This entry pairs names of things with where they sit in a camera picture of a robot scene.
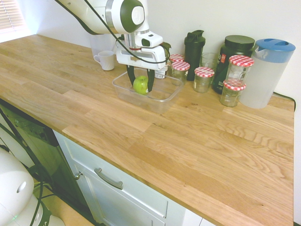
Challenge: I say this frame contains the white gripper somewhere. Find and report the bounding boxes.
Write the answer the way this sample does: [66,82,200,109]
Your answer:
[115,43,168,93]

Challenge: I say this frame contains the green apple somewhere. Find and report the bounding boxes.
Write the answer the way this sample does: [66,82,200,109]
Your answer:
[133,75,149,96]

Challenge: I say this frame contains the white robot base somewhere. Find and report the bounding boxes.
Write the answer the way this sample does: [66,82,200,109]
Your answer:
[0,148,66,226]

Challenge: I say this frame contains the clear plastic food container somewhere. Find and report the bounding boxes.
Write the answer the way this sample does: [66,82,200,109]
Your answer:
[112,69,185,115]

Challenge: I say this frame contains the white ribbed mug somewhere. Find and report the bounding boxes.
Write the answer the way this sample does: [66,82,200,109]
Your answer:
[93,50,116,71]

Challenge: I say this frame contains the small jar red checkered lid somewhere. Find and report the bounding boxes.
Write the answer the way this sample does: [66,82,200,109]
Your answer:
[219,80,246,108]
[169,54,185,64]
[171,61,190,86]
[193,66,215,93]

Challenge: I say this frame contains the translucent plastic jug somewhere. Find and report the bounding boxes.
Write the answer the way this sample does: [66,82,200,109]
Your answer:
[89,34,118,59]

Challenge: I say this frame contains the black shaker bottle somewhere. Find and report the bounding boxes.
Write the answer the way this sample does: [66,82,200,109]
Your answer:
[183,30,206,81]

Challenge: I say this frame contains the clear drinking glass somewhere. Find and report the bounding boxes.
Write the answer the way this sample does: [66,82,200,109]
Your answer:
[200,52,220,72]

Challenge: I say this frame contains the black protein powder tub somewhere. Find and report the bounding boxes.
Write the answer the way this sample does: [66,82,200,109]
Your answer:
[212,35,256,95]

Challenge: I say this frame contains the tall jar red checkered lid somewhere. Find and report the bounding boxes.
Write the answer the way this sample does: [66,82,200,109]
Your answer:
[228,55,255,88]

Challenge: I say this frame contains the white drawer front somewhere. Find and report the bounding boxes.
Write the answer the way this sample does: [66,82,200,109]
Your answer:
[63,138,169,219]

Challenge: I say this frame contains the black appliance under counter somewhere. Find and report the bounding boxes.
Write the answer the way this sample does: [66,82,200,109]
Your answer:
[0,98,96,223]

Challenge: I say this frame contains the blue lidded translucent pitcher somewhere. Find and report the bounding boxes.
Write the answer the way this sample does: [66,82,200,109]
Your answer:
[238,38,296,109]

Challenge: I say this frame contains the white window blinds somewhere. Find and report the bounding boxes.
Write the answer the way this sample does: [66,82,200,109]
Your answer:
[0,0,28,34]

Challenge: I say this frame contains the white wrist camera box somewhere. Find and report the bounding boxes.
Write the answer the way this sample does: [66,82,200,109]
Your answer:
[140,32,164,48]

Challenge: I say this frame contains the silver drawer handle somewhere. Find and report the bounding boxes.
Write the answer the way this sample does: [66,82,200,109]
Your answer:
[94,167,124,190]

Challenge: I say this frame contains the black power cable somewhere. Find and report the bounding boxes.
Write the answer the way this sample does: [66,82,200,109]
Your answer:
[272,91,297,111]

